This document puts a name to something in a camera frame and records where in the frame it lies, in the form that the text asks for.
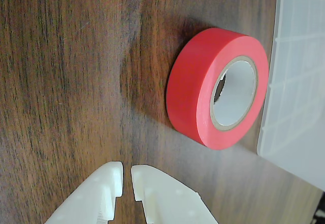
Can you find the clear plastic storage box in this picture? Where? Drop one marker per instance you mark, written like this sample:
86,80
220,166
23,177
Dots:
299,81

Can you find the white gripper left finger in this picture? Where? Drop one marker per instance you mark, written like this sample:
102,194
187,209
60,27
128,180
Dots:
96,188

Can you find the red tape roll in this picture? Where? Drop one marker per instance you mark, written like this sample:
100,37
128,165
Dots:
188,94

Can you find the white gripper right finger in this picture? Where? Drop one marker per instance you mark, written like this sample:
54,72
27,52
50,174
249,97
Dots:
167,201

